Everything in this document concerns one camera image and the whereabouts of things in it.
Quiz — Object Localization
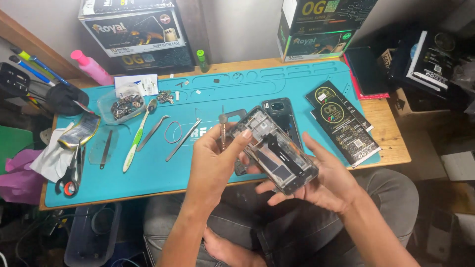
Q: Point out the person's left hand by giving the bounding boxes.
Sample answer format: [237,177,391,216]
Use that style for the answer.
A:
[187,122,261,204]

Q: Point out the person's right hand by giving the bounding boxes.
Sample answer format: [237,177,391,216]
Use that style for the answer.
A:
[255,132,364,216]

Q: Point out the small precision screwdriver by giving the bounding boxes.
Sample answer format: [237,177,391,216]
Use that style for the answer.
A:
[218,105,228,151]

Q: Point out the phone frame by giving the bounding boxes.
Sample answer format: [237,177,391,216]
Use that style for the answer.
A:
[227,106,319,196]

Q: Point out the small black phone part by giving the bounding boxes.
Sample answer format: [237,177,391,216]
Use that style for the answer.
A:
[233,159,248,177]

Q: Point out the straight metal tweezers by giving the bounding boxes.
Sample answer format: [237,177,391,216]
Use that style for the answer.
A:
[165,117,202,162]

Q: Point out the thin rubber band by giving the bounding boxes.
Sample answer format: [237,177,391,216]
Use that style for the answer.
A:
[164,120,183,145]

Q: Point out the black flat packet gold print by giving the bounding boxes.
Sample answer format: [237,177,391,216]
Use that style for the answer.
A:
[310,96,382,168]
[305,80,374,133]

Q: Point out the grey phone plate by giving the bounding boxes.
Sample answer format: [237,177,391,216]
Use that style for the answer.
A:
[224,108,248,120]

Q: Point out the person's grey jeans legs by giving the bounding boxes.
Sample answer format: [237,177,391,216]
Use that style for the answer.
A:
[142,168,421,267]

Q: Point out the teal silicone repair mat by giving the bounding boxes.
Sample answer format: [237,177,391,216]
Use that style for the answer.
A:
[45,61,381,208]

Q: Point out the curved metal tweezers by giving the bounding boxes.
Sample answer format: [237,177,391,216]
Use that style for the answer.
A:
[136,115,170,153]

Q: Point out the green white toothbrush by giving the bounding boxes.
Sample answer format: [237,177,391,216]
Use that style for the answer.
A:
[122,98,158,173]

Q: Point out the person's bare foot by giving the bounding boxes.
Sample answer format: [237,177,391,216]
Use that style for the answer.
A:
[202,226,268,267]

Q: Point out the black phone back cover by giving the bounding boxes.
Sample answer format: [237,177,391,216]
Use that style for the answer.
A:
[261,97,303,150]

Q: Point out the small green bottle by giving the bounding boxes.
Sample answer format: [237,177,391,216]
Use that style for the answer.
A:
[196,49,211,73]

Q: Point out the clear tub of small parts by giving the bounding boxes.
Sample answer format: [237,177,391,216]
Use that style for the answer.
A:
[97,84,147,125]

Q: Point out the thin black metal spudger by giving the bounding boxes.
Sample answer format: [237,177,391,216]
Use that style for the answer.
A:
[99,129,113,170]

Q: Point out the clear plastic sheet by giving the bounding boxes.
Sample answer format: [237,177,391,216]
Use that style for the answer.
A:
[88,125,120,165]

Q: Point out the brown cardboard carton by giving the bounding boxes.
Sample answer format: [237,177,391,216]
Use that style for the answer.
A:
[377,48,452,118]

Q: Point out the black box gold letters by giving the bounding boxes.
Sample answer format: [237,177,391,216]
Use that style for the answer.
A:
[118,45,196,74]

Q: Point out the shiny foil pouch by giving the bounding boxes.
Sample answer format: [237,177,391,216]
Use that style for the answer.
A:
[57,112,102,150]

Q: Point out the green holographic display box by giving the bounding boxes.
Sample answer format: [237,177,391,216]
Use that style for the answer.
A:
[276,29,357,63]

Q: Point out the dark plastic bin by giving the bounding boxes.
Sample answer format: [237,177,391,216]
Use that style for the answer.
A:
[63,202,122,267]

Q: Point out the pink plastic bottle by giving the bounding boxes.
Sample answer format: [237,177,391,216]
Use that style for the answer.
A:
[70,50,115,87]

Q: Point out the white black display box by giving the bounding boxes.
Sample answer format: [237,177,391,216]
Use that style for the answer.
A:
[77,0,186,58]

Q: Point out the black white flat box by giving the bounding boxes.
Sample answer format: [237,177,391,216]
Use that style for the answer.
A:
[389,30,460,100]

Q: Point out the white cloth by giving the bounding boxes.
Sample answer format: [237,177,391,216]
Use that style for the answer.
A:
[29,122,81,183]

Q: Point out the black green display box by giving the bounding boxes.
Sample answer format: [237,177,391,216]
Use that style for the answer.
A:
[278,0,380,37]

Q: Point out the pink plastic bag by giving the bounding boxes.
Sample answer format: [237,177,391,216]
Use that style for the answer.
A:
[0,148,48,205]

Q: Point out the green plastic sheet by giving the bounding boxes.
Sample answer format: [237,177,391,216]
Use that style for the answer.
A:
[0,125,34,175]

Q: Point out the yellow blue pen tool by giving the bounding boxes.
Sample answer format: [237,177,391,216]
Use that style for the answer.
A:
[10,46,72,88]

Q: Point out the blue grey pen tool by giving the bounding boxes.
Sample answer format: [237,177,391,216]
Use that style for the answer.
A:
[8,55,57,88]

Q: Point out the black red handled scissors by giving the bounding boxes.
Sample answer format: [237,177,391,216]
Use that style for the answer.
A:
[54,140,87,197]

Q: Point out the tangle of black cables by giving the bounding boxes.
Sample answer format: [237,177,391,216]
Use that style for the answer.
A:
[14,209,75,262]

